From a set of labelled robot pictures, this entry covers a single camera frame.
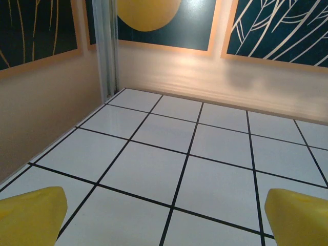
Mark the aluminium corner post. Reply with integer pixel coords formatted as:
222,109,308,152
92,0,120,103

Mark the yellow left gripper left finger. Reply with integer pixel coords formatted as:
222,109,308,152
0,186,68,246

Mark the wall panel with yellow oval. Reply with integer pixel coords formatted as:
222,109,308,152
86,0,222,57

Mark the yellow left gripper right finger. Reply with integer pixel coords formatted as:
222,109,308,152
264,188,328,246

